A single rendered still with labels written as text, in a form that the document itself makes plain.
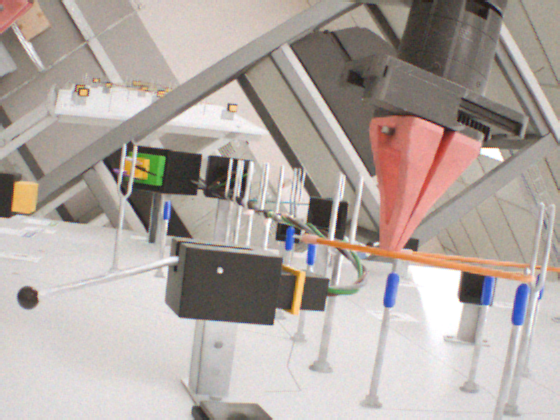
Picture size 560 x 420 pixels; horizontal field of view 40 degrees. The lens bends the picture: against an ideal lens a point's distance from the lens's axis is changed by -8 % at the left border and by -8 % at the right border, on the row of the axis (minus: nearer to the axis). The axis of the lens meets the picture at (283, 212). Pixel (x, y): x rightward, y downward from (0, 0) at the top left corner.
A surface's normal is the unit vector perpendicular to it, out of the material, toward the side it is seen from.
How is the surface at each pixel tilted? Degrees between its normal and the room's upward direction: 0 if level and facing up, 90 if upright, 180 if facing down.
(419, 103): 86
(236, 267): 83
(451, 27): 100
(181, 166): 52
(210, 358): 83
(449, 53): 98
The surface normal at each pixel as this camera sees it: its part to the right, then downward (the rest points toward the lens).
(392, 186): 0.34, -0.29
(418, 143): 0.12, 0.40
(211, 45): 0.25, 0.22
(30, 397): 0.14, -0.99
